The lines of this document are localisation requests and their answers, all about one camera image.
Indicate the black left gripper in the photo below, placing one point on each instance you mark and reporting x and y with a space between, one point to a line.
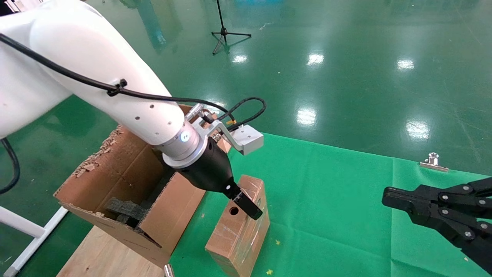
207 169

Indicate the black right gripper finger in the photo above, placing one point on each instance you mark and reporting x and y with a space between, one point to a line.
461 227
453 194

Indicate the small brown cardboard box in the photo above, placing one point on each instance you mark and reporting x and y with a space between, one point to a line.
238 246

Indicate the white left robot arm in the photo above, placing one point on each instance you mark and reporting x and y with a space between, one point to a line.
77 50

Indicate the large open brown carton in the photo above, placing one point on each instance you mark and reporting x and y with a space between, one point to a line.
173 223

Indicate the green table cloth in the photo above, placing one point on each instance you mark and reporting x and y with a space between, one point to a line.
326 211

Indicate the black foam insert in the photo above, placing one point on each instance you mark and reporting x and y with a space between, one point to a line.
127 209

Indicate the black floor tripod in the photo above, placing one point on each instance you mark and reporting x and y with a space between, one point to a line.
225 32

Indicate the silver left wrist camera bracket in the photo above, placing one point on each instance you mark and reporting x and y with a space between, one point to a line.
250 140

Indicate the white metal stand frame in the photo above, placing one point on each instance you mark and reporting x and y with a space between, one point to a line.
23 226

